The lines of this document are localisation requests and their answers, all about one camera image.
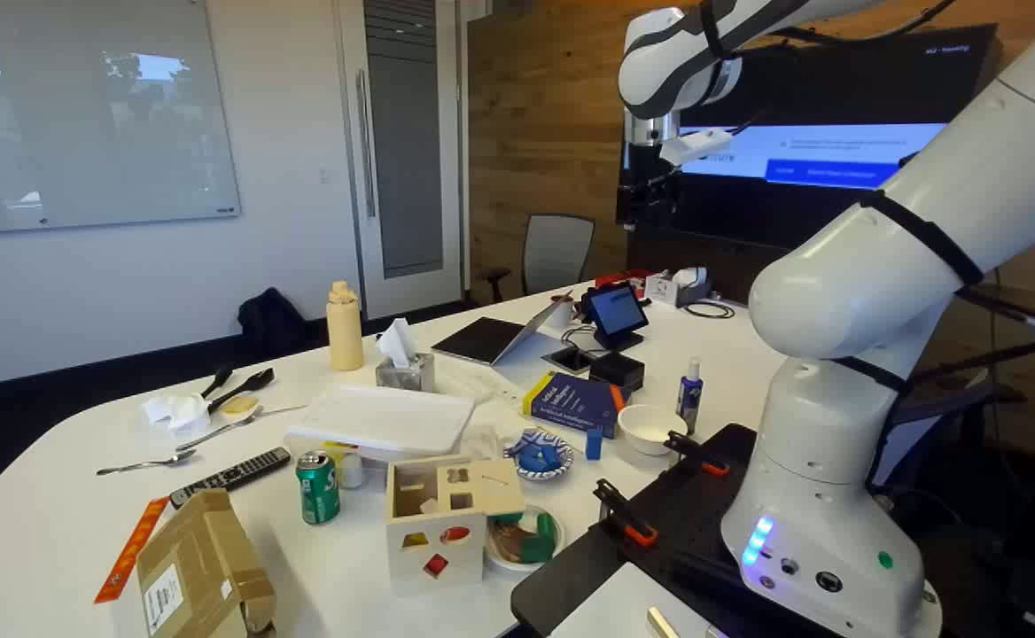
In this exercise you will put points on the small blue cap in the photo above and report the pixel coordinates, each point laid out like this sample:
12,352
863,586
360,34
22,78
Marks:
595,443

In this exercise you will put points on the small blue patterned bowl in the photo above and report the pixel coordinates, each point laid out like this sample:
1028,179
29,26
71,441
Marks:
542,455

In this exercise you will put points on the white box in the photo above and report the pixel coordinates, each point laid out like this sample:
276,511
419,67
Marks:
675,288

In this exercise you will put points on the brown cardboard box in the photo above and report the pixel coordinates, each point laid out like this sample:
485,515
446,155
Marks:
204,580

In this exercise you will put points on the metal fork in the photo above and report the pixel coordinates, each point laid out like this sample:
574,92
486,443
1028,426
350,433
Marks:
147,461

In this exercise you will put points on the bowl with coloured blocks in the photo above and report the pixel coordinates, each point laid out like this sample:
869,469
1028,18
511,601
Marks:
527,541

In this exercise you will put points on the orange strip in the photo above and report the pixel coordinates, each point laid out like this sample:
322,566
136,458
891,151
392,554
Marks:
129,554

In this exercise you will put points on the tissue box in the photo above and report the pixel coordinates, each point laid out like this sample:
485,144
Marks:
405,371

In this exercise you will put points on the small white container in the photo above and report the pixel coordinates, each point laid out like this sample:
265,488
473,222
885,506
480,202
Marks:
177,417

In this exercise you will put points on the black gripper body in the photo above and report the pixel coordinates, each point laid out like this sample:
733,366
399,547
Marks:
648,179

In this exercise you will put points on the large wall monitor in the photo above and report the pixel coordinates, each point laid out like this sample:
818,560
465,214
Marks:
824,155

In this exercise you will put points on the black plastic spoon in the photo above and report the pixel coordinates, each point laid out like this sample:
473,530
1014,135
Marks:
238,390

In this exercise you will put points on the wooden shape sorter box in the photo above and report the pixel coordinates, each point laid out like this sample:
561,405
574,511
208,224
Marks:
442,534

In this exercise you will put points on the small black box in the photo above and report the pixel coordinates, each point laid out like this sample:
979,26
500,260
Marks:
617,374

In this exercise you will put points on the white rectangular tray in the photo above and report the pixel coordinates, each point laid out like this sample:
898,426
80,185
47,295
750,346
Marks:
380,420

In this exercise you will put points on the cream squeeze bottle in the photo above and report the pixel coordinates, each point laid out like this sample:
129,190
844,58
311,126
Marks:
347,331

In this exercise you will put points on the small standing display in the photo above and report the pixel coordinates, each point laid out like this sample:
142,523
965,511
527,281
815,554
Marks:
616,312

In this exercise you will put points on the clear plastic cap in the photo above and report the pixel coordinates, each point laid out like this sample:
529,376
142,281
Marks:
693,366

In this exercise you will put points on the white door with glass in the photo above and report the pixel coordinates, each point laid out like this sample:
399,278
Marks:
405,144

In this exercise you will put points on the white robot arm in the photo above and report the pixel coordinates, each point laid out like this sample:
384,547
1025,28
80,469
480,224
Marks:
894,272

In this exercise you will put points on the wall whiteboard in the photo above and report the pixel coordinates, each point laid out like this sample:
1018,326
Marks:
80,107

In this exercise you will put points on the silver laptop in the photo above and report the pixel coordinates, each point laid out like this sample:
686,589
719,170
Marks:
536,350

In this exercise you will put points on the grey office chair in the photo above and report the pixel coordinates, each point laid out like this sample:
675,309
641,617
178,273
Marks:
557,248

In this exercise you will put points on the black remote control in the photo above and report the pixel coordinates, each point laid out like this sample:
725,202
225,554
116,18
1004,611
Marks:
233,476

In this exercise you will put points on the white paper sheet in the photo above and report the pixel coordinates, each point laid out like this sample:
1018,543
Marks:
617,606

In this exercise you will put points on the black bag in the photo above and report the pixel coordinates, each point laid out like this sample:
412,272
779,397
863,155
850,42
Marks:
270,321

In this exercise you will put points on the black tablet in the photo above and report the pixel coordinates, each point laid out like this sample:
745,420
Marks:
480,337

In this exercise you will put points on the spray bottle with blue collar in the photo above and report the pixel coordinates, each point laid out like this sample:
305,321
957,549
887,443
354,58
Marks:
688,403

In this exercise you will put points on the dark blue office chair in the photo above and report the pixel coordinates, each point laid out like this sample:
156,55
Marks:
954,390

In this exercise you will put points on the gold pen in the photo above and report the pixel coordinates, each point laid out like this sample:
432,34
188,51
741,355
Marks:
661,621

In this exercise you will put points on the blue and orange box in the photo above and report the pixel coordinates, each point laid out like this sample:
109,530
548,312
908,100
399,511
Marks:
574,403

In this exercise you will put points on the black base board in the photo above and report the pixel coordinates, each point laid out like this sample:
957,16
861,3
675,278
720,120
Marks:
661,517

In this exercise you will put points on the wooden spoon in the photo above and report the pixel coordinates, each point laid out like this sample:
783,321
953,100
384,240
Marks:
234,411

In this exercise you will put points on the green drink can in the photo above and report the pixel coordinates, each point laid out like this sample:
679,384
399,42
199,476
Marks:
317,490

